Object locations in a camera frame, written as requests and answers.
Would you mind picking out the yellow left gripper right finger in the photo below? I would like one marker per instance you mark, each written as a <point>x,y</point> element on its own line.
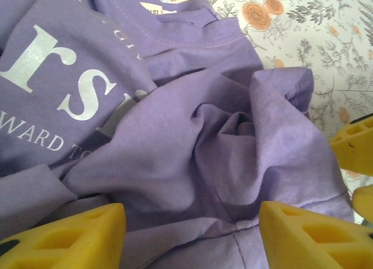
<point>291,245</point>

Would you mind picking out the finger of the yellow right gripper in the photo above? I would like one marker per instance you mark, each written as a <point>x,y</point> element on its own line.
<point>357,152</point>
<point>364,203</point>

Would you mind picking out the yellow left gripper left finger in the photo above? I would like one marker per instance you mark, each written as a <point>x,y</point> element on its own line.
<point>87,242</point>

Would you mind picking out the purple printed t-shirt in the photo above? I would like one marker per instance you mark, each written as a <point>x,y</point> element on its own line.
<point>175,134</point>

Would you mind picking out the floral tablecloth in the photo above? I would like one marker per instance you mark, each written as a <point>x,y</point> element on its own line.
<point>320,47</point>

